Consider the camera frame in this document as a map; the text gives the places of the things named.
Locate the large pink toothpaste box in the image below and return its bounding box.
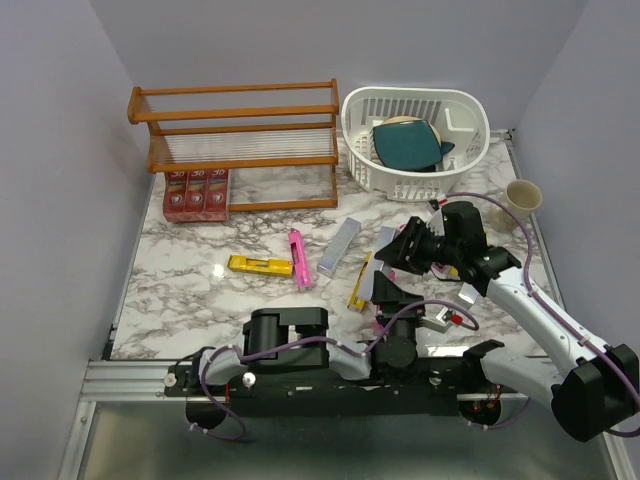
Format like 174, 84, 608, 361
431, 263, 459, 279

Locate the teal square plate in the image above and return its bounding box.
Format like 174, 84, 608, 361
372, 122, 443, 172

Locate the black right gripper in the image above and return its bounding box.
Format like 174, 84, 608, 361
374, 215, 462, 276

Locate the pink toothpaste box left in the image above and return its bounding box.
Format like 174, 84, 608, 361
288, 228, 313, 292

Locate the beige ceramic mug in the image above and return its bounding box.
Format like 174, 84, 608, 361
490, 179, 543, 233

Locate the yellow toothpaste box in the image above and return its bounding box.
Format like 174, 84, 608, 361
227, 255, 293, 277
347, 251, 372, 312

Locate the beige round plate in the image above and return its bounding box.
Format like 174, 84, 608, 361
381, 115, 442, 145

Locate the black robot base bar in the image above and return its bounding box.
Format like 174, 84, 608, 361
164, 353, 506, 426

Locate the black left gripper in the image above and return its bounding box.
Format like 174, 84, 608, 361
370, 272, 424, 344

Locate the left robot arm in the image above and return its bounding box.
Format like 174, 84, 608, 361
187, 274, 424, 395

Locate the red 3D toothpaste box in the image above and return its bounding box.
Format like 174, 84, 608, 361
184, 170, 207, 222
162, 171, 188, 223
204, 169, 229, 222

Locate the orange wooden three-tier shelf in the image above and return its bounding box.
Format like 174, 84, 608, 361
127, 78, 340, 212

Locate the white plastic basket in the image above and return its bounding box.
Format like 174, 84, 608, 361
341, 87, 490, 202

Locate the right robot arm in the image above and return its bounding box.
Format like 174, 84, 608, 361
375, 201, 639, 442

